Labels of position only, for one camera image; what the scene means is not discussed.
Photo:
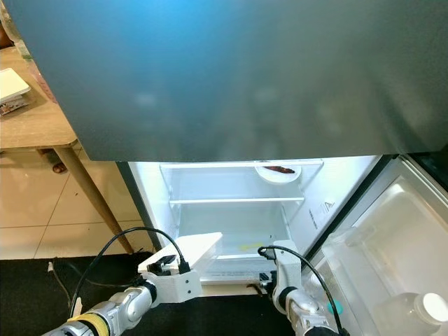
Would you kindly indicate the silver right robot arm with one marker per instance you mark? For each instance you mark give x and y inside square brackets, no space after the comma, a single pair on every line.
[308,308]

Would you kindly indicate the clear bottle white cap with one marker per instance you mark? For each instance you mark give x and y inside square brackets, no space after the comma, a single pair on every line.
[427,308]

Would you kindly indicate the light wooden table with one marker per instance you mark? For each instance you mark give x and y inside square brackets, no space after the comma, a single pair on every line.
[28,129]

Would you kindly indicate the glass fridge shelf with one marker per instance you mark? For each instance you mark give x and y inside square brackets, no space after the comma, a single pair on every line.
[238,201]
[203,165]

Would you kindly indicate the white plate with food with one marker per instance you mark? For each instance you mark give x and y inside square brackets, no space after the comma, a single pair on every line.
[273,177]

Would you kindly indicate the large dark blue carpet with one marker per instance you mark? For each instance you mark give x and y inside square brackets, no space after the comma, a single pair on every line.
[35,294]

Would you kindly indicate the clear plastic water bottle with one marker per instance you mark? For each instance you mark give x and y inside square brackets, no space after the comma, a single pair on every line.
[15,35]

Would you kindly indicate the silver fridge door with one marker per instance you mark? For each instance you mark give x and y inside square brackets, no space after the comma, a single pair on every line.
[392,238]

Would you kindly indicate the white floor strip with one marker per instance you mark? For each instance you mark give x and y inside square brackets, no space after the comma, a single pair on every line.
[75,308]

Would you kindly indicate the white lidded food container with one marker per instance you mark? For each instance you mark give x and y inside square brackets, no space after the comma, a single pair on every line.
[12,84]

